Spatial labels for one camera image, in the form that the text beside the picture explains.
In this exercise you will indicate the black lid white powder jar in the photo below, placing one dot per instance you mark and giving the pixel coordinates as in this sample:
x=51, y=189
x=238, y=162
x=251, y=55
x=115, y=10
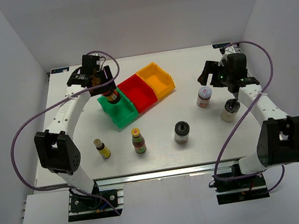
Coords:
x=230, y=110

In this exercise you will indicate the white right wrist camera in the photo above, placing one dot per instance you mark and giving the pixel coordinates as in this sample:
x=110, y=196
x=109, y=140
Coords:
x=227, y=51

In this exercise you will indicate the red plastic bin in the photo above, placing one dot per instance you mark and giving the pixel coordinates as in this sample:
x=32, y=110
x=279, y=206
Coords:
x=138, y=92

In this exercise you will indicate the yellow plastic bin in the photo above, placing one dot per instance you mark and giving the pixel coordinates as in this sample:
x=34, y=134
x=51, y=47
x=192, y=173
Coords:
x=159, y=80

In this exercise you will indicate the aluminium front rail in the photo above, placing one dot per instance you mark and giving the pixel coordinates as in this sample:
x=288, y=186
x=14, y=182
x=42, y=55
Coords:
x=103, y=182

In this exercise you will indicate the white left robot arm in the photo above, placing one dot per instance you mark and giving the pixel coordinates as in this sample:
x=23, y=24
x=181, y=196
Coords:
x=55, y=147

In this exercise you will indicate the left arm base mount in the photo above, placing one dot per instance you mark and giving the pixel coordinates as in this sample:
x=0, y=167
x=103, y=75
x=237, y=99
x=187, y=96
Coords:
x=84, y=208

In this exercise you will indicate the left blue corner label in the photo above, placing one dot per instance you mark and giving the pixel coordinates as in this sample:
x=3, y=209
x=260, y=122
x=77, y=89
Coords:
x=60, y=70

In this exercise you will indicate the small yellow label bottle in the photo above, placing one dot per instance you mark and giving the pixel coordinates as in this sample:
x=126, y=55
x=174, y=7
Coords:
x=102, y=148

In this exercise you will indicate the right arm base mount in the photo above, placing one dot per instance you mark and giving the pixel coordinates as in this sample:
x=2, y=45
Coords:
x=229, y=192

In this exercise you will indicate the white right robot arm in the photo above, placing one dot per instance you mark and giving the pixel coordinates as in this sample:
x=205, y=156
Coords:
x=279, y=136

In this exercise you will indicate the red cap dark sauce jar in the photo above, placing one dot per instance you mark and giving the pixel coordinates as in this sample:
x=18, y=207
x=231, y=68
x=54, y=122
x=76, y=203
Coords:
x=112, y=96

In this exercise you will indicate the right blue corner label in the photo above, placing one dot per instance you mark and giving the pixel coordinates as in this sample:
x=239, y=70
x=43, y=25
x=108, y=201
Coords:
x=220, y=46

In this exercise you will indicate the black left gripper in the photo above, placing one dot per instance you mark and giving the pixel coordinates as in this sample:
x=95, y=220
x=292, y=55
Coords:
x=108, y=72

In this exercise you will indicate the black lid spice jar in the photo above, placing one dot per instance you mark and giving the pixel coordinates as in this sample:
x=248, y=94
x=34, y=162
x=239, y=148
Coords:
x=181, y=134

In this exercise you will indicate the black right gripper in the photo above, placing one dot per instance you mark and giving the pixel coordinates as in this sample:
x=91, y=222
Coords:
x=215, y=67

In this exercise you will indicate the yellow cap sauce bottle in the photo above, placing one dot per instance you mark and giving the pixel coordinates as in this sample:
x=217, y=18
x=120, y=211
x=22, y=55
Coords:
x=138, y=141

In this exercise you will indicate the blue corner label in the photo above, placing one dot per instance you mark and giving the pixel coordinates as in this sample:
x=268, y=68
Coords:
x=60, y=70
x=220, y=46

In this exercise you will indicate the green plastic bin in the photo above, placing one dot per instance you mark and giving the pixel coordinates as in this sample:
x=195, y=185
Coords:
x=122, y=113

